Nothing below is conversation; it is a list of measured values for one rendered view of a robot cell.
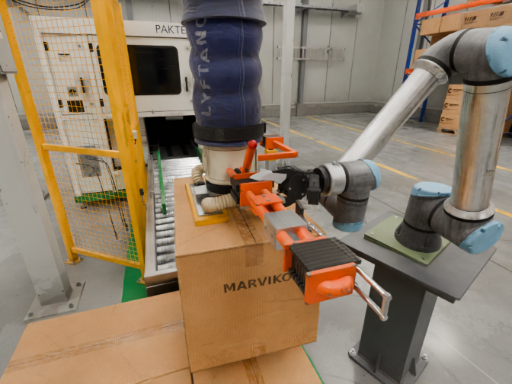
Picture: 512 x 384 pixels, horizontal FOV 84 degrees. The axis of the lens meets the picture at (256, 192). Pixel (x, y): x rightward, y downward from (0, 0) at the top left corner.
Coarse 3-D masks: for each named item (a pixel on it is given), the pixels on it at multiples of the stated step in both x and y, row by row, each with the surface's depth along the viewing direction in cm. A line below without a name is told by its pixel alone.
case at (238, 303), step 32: (192, 224) 83; (224, 224) 83; (256, 224) 83; (192, 256) 69; (224, 256) 72; (256, 256) 74; (192, 288) 72; (224, 288) 75; (256, 288) 78; (288, 288) 81; (192, 320) 76; (224, 320) 79; (256, 320) 82; (288, 320) 85; (192, 352) 80; (224, 352) 83; (256, 352) 87
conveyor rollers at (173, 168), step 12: (156, 168) 305; (168, 168) 301; (180, 168) 304; (192, 168) 301; (156, 180) 273; (168, 180) 269; (156, 192) 242; (168, 192) 245; (156, 204) 219; (168, 204) 221; (156, 216) 202; (168, 216) 205; (156, 228) 186; (168, 228) 188; (156, 240) 172; (168, 240) 173; (156, 252) 164; (168, 252) 165; (168, 264) 150
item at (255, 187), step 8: (232, 176) 75; (240, 176) 75; (248, 176) 76; (232, 184) 72; (240, 184) 68; (248, 184) 68; (256, 184) 69; (264, 184) 70; (272, 184) 71; (232, 192) 73; (240, 192) 69; (256, 192) 70; (272, 192) 73; (240, 200) 70
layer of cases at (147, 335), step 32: (64, 320) 117; (96, 320) 117; (128, 320) 117; (160, 320) 117; (32, 352) 103; (64, 352) 103; (96, 352) 103; (128, 352) 103; (160, 352) 103; (288, 352) 103
